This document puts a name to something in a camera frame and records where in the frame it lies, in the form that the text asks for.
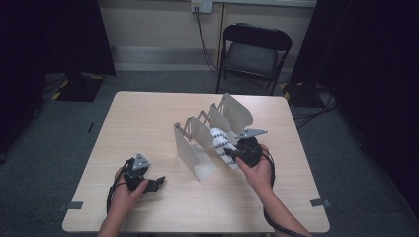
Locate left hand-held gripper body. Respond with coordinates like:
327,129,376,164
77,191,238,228
123,153,154,194

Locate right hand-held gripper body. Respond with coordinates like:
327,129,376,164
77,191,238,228
234,128,269,168

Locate white patterned cloth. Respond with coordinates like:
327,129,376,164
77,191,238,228
209,127,241,171

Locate grey metal expandable rack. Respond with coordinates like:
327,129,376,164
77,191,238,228
173,92,254,183

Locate person's left hand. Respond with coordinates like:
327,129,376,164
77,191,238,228
110,167,151,218

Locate person's right hand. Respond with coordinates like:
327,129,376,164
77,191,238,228
236,144,275,196

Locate grey tape strip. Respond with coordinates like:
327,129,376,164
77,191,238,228
309,197,331,208
57,200,84,212

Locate black folding chair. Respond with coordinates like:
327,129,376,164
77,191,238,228
216,22,293,97

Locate black stand base yellow tape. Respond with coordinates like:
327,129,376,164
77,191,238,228
51,72,105,103

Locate black curtain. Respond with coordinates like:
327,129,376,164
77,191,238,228
0,0,117,156
290,0,419,208

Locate left hand-held gripper cable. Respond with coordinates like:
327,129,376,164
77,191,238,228
105,159,128,216

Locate hand-held gripper cable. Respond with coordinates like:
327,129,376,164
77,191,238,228
105,159,128,216
261,148,310,237

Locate right hand-held gripper cable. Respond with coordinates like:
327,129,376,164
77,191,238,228
261,148,310,237

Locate black floor cables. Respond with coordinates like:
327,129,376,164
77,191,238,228
291,84,339,131

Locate black wall socket cable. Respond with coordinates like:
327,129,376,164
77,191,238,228
195,6,220,74

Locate beige wall conduit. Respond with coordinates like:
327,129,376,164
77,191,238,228
215,2,228,68

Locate white wall socket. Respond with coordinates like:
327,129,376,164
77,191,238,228
191,0,214,14

